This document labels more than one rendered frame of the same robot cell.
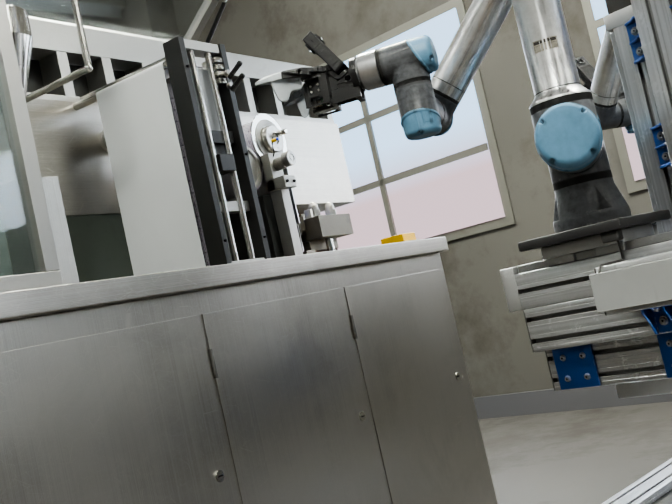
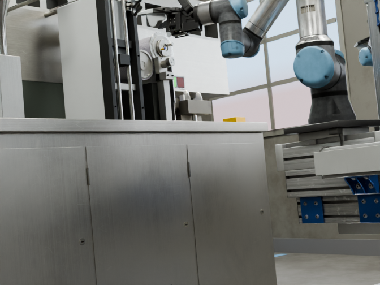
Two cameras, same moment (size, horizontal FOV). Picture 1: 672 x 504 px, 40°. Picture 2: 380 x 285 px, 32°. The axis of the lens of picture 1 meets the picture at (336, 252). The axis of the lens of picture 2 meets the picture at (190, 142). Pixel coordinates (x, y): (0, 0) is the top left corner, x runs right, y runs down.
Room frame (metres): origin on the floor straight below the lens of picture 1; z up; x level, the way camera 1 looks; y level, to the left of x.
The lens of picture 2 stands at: (-0.30, -0.31, 0.68)
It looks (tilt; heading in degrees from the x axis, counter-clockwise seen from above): 3 degrees up; 7
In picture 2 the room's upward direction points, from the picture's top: 5 degrees counter-clockwise
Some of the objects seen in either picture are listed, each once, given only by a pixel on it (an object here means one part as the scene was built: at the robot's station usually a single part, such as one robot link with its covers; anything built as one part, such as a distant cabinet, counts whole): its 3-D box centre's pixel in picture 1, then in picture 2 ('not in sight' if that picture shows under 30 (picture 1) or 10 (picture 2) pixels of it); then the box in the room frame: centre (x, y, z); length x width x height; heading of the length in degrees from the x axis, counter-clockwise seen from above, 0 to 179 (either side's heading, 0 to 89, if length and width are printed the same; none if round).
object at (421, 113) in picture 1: (420, 110); (233, 40); (1.80, -0.22, 1.12); 0.11 x 0.08 x 0.11; 162
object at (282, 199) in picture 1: (287, 209); (166, 93); (2.39, 0.10, 1.05); 0.06 x 0.05 x 0.31; 57
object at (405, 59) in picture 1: (407, 61); (229, 9); (1.78, -0.22, 1.21); 0.11 x 0.08 x 0.09; 72
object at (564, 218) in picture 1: (587, 201); (331, 108); (1.83, -0.51, 0.87); 0.15 x 0.15 x 0.10
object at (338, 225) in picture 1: (281, 240); (167, 112); (2.68, 0.15, 1.00); 0.40 x 0.16 x 0.06; 57
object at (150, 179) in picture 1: (144, 186); (78, 68); (2.25, 0.43, 1.17); 0.34 x 0.05 x 0.54; 57
